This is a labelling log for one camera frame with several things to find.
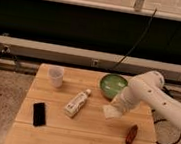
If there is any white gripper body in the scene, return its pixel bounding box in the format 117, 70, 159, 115
111, 88, 138, 116

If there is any white plastic bottle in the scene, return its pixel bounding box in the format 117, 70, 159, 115
64, 89, 91, 117

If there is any black cable on wall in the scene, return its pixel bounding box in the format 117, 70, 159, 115
109, 2, 159, 78

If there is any white sponge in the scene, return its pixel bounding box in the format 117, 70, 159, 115
103, 104, 121, 119

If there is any wooden table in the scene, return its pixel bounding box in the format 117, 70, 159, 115
4, 64, 156, 144

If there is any black smartphone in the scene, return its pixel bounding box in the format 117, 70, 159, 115
33, 102, 46, 127

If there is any green ceramic bowl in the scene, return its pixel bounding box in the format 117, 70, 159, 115
99, 73, 128, 100

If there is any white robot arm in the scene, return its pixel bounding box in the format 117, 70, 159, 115
104, 71, 181, 131

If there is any black cable on floor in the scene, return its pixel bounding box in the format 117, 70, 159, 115
150, 117, 181, 144

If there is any translucent plastic cup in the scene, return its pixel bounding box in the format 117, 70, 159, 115
47, 65, 65, 88

